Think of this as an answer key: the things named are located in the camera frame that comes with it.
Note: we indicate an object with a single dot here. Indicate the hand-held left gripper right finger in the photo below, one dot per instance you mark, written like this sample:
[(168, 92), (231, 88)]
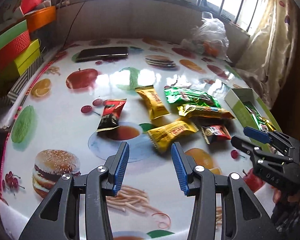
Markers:
[(180, 170)]

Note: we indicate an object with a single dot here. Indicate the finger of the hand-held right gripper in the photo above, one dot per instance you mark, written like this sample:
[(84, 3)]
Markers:
[(242, 145), (256, 133)]

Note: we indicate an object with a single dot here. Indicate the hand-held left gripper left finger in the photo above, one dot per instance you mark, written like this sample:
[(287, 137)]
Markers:
[(121, 167)]

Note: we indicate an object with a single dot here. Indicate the gold snack packet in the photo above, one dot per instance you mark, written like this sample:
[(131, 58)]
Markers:
[(153, 102), (268, 126), (171, 133)]

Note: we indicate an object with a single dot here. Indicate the green wafer snack packet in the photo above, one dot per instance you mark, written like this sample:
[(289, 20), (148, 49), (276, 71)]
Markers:
[(255, 116)]

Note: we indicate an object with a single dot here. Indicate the small red black packet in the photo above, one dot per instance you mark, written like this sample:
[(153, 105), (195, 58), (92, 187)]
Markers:
[(216, 133)]

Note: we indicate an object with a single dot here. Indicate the green cardboard box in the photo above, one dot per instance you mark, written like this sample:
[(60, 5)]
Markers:
[(240, 107)]

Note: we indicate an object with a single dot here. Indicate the long golden snack bar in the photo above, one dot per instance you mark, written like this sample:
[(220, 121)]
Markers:
[(205, 111)]

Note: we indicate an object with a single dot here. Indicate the red black snack packet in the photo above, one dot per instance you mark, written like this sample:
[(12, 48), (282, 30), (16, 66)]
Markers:
[(111, 115)]

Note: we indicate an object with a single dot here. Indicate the shiny green snack packet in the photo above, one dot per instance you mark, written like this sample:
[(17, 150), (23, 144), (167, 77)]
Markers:
[(190, 97)]

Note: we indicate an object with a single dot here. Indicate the person's right forearm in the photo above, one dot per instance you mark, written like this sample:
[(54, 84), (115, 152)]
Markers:
[(292, 212)]

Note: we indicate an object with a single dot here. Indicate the person's right hand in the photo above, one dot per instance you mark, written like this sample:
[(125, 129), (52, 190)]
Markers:
[(277, 197)]

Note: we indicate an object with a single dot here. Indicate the fruit print tablecloth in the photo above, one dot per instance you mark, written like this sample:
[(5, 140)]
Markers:
[(65, 120)]

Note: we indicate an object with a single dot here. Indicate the cream patterned curtain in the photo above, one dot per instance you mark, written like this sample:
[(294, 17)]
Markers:
[(267, 42)]

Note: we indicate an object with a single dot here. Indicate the clear plastic bag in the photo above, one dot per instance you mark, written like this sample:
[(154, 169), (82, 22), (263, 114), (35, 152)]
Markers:
[(212, 35)]

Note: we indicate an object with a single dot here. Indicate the black smartphone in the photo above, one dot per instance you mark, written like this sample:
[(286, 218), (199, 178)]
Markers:
[(102, 54)]

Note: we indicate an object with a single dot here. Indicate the black white striped box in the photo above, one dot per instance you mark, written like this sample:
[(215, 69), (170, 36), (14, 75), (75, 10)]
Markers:
[(22, 82)]

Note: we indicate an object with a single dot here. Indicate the black hook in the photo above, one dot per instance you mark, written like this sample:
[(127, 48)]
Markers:
[(206, 2)]

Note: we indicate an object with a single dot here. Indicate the yellow-green box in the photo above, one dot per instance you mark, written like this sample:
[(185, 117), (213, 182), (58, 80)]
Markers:
[(27, 57)]

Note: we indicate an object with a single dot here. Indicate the red textured box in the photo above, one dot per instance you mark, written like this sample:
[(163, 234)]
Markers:
[(12, 48)]

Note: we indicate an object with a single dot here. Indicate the orange box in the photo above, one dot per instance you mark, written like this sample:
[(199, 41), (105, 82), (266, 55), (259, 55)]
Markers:
[(41, 18)]

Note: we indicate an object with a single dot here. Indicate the light green box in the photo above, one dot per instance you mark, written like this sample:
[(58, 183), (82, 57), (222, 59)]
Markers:
[(11, 35)]

